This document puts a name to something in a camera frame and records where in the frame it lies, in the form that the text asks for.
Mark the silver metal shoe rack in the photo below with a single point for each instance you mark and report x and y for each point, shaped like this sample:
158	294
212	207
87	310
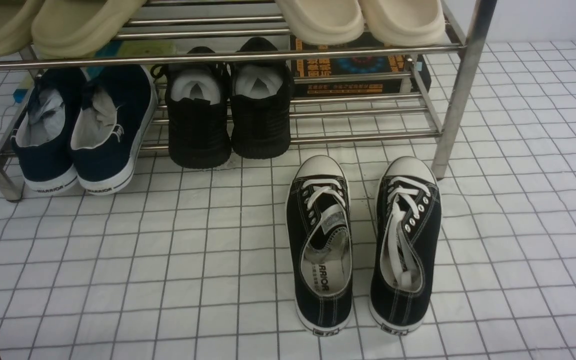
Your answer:
469	48

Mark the black canvas sneaker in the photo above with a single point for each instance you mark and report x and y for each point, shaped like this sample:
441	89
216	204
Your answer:
318	227
408	219

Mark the black knit sneaker left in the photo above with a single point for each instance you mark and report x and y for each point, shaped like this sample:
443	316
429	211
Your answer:
196	98

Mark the black box with orange print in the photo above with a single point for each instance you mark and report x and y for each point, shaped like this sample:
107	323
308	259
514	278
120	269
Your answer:
351	76

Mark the cream slipper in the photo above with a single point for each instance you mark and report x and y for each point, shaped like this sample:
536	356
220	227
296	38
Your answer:
323	22
405	23

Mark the black knit sneaker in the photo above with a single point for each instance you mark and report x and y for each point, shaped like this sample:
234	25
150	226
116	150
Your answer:
196	98
260	99

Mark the white grid floor mat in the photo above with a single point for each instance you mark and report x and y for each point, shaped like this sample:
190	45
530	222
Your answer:
195	264

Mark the green and blue box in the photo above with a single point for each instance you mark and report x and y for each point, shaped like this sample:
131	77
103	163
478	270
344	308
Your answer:
115	49

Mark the cream slipper far right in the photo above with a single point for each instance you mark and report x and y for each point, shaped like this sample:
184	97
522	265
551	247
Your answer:
405	23

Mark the navy canvas shoe right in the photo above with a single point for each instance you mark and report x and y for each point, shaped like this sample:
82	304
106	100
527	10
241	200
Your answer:
117	108

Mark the navy canvas shoe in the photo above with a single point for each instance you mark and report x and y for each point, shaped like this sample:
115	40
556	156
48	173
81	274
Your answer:
40	138
117	108

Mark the black knit sneaker right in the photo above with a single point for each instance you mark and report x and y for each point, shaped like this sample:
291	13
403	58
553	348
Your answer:
260	99

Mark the navy canvas shoe left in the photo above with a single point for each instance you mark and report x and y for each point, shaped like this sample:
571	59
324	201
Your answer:
40	138

